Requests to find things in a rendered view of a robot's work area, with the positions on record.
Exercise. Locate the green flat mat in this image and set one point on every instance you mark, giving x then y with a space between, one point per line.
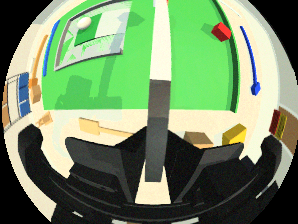
202 69

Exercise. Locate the orange mallet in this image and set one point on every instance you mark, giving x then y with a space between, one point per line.
34 81

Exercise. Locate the red block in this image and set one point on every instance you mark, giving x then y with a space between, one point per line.
221 32

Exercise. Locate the yellow rectangular block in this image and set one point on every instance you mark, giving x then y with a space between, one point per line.
232 135

